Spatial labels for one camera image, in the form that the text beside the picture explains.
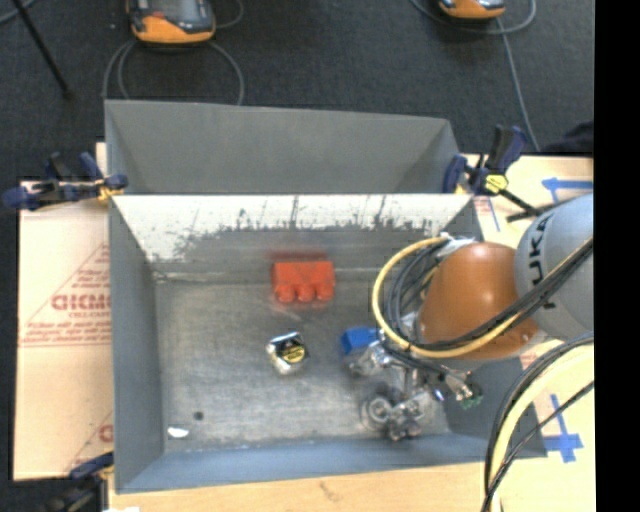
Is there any grey metal bin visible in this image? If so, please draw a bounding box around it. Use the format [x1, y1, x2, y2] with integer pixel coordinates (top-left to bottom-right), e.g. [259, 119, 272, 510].
[103, 98, 547, 495]

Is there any orange-red studded toy block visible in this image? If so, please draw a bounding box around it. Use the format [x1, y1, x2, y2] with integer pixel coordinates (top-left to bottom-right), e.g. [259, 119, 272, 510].
[270, 259, 337, 304]

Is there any blue box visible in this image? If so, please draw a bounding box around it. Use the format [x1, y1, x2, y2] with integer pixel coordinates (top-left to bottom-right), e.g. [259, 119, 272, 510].
[340, 325, 384, 364]

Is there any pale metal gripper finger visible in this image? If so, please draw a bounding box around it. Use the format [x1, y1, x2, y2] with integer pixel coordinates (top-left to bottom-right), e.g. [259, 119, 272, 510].
[361, 385, 404, 427]
[383, 401, 437, 443]

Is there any silver tape measure yellow label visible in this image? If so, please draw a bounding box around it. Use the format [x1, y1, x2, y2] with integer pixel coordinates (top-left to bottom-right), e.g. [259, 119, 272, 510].
[265, 330, 310, 377]

